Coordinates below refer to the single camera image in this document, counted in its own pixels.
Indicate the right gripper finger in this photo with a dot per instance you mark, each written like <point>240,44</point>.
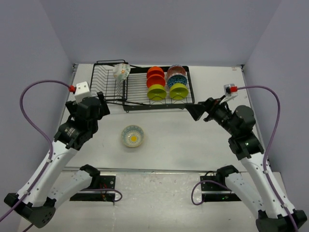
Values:
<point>210,102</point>
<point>196,111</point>

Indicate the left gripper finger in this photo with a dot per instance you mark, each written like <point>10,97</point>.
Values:
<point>101,97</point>
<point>104,110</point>

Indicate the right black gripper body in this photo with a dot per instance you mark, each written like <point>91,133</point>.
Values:
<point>221,115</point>

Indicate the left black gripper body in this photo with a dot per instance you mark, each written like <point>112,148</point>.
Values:
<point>94,124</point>

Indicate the lime green bowl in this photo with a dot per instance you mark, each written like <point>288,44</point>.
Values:
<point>178,91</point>
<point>156,92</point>

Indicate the white floral pattern bowl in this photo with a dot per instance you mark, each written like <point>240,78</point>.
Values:
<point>121,71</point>

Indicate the yellow sun pattern bowl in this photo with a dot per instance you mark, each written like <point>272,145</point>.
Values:
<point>132,136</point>

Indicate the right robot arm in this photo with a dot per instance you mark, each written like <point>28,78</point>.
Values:
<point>270,206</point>

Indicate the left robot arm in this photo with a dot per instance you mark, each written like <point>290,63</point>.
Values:
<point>38,200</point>

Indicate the blue patterned bowl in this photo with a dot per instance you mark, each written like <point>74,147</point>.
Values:
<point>179,78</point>

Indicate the brown red patterned bowl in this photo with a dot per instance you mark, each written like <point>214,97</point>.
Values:
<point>175,69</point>

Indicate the orange bowl front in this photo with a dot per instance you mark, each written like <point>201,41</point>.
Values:
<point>155,79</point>

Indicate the orange bowl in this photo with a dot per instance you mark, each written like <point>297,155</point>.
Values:
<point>155,70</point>
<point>155,79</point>

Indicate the orange bowl rear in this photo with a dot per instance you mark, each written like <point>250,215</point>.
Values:
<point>155,70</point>

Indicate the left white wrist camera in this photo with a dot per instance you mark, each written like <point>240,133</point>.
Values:
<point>82,91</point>

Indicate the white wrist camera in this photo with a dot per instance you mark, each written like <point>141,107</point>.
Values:
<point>231,91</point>
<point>82,91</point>

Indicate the black wire dish rack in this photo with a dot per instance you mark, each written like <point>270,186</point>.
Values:
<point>131,93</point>

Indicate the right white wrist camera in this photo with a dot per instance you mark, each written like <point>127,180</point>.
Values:
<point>231,91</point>

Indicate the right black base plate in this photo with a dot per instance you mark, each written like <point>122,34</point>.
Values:
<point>214,193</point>

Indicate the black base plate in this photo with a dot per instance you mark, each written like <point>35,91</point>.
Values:
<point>214,193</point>
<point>96,191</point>

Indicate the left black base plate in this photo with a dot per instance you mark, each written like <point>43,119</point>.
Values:
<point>96,191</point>

